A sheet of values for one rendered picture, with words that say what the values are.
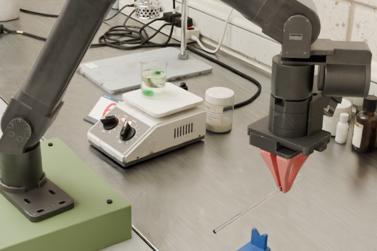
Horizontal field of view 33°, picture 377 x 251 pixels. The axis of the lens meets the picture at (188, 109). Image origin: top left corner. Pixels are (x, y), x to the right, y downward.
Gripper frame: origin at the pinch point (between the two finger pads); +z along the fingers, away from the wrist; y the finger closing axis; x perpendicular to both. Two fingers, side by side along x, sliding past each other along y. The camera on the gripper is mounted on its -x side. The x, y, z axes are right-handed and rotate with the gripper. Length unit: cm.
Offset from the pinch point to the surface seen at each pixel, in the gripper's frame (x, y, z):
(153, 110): -6.2, 33.9, 0.1
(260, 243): 4.7, 0.4, 7.8
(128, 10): -66, 107, 5
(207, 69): -46, 55, 8
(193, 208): 2.6, 15.6, 9.3
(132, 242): 16.0, 15.7, 9.2
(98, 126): -0.7, 43.7, 4.7
